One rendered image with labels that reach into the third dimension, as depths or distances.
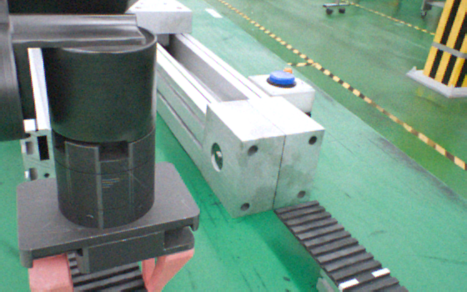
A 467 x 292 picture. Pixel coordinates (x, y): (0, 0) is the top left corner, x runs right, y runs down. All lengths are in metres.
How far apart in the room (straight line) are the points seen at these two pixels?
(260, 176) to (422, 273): 0.18
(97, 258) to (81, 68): 0.11
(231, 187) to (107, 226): 0.21
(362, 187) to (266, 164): 0.16
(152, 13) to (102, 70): 0.56
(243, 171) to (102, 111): 0.23
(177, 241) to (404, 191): 0.36
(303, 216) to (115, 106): 0.26
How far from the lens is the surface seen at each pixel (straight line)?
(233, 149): 0.42
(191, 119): 0.53
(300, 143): 0.45
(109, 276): 0.36
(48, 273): 0.28
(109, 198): 0.24
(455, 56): 3.65
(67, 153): 0.24
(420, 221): 0.53
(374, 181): 0.58
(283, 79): 0.65
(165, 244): 0.27
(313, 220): 0.42
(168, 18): 0.78
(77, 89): 0.21
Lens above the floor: 1.07
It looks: 28 degrees down
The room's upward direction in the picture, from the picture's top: 6 degrees clockwise
